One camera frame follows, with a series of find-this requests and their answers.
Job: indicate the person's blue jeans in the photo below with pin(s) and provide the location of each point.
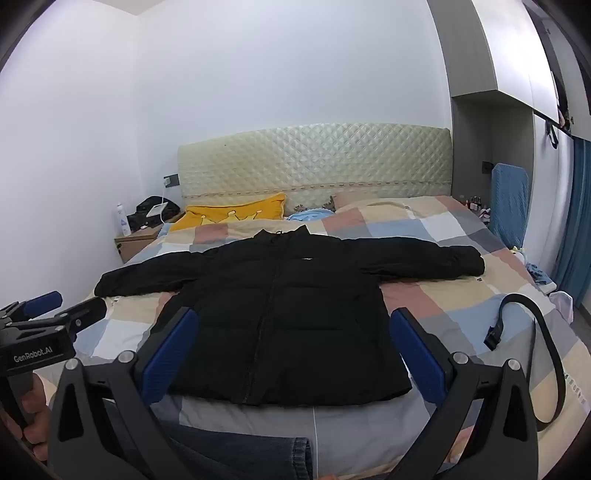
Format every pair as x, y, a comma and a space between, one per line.
258, 457

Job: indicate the small cosmetic bottles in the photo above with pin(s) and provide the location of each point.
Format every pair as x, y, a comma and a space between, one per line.
474, 202

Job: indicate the blue crumpled cloth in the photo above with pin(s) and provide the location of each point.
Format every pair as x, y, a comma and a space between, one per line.
539, 272

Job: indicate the wooden nightstand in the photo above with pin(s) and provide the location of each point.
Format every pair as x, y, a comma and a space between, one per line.
134, 244

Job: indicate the black puffer jacket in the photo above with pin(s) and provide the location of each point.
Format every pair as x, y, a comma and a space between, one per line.
300, 323

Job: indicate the light blue cloth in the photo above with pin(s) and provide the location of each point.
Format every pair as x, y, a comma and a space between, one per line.
309, 214

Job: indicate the white spray bottle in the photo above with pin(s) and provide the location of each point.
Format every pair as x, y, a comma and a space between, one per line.
121, 221

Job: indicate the pale lilac cloth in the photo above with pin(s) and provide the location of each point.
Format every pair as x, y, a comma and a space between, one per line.
562, 304

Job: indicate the teal curtain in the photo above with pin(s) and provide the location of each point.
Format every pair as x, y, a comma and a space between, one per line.
579, 207

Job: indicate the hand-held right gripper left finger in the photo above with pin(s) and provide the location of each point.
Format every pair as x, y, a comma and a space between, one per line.
171, 353

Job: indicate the grey wardrobe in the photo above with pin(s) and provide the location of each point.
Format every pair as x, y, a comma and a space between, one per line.
508, 55

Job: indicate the black bag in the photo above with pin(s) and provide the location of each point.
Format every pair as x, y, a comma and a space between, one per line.
138, 219

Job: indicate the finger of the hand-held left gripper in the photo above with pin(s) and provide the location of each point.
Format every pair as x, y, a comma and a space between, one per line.
44, 301
85, 316

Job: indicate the white tablet device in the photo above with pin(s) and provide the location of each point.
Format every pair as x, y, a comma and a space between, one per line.
157, 210

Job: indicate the person's left hand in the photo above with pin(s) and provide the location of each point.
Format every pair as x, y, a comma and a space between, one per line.
37, 429

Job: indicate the black belt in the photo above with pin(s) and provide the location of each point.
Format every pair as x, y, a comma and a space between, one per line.
549, 341

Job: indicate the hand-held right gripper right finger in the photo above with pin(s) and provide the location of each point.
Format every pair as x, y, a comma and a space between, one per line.
418, 355

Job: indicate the checkered pastel blanket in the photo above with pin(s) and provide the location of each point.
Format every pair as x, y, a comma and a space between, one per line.
461, 230

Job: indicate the yellow crown pillow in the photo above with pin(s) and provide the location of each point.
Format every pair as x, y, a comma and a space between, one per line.
231, 212

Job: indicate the dark wall socket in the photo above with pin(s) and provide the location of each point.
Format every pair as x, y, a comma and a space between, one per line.
171, 180
487, 167

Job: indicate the beige patterned pillow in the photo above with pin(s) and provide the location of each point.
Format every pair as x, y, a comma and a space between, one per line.
355, 198

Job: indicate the cream quilted headboard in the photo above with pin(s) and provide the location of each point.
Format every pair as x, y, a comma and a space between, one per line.
314, 161

